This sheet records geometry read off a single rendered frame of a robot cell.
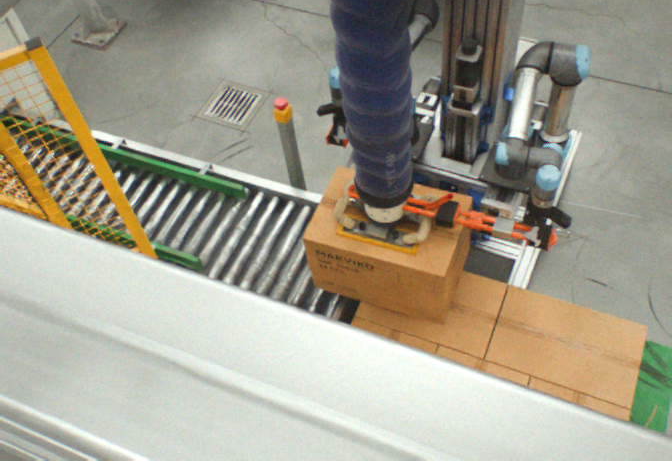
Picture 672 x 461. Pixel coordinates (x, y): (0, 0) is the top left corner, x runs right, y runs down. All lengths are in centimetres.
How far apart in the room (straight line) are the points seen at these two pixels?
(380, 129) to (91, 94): 340
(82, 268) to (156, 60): 525
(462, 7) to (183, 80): 287
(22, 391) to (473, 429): 16
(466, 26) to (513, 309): 126
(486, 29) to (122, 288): 266
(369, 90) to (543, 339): 152
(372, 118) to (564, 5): 348
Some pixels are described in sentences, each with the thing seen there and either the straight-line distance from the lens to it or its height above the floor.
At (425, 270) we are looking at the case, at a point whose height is 107.
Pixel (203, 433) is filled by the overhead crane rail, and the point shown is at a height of 321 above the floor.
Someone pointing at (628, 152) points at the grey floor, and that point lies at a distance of 474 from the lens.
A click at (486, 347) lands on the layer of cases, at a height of 54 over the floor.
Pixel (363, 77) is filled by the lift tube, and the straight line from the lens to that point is 221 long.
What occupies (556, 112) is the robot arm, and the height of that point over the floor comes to 142.
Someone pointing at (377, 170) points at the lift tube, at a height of 149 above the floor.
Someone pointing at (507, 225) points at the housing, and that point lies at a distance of 276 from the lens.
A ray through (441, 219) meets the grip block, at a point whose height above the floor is 122.
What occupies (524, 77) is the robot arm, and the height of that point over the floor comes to 163.
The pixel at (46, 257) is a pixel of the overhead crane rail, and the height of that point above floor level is 321.
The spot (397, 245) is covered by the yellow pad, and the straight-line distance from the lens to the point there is 285.
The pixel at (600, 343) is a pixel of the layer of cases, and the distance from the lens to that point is 334.
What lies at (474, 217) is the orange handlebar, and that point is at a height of 121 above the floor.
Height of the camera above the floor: 345
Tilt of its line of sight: 53 degrees down
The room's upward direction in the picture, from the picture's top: 9 degrees counter-clockwise
